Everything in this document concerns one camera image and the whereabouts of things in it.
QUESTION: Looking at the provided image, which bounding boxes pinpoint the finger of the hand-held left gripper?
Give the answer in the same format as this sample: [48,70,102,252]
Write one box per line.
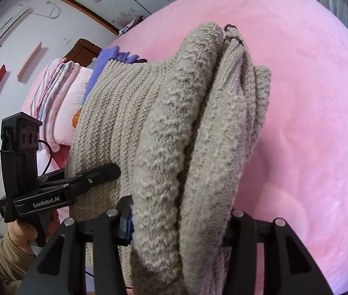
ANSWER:
[64,163,121,204]

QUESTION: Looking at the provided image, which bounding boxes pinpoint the wooden headboard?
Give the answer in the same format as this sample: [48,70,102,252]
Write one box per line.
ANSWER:
[63,38,104,68]

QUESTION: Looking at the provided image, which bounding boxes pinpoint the beige knit sweater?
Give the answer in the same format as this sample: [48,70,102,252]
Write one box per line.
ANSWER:
[64,21,272,295]

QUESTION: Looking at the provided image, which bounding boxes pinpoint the person's left hand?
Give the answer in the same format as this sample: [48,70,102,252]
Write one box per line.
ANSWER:
[6,208,61,254]

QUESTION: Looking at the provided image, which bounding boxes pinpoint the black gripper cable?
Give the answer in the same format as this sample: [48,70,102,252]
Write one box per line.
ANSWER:
[38,140,54,177]

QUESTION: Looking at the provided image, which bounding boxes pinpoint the folded striped quilt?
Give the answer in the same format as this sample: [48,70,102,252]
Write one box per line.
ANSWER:
[29,58,82,120]

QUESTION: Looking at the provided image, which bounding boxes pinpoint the person's left forearm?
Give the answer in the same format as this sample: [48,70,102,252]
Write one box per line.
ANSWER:
[0,232,39,295]

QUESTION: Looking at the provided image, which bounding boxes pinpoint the pink bed blanket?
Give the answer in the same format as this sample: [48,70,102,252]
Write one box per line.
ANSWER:
[23,0,348,295]

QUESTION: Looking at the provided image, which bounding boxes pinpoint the white pillow with orange print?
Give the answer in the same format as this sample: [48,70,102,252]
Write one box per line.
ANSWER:
[43,66,96,148]

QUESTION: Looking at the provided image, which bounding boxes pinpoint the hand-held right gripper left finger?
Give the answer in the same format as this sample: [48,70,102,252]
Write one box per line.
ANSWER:
[17,195,136,295]

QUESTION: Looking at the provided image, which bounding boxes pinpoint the white air conditioner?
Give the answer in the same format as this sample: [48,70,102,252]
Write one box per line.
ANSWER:
[0,2,30,59]

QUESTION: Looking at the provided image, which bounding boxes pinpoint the pink wall shelf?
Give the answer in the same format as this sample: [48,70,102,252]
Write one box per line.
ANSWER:
[17,41,42,82]

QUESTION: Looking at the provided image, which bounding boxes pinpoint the purple garment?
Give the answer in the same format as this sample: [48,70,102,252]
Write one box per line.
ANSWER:
[86,45,148,99]

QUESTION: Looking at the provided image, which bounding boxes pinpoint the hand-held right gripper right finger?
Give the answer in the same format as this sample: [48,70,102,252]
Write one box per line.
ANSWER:
[222,208,334,295]

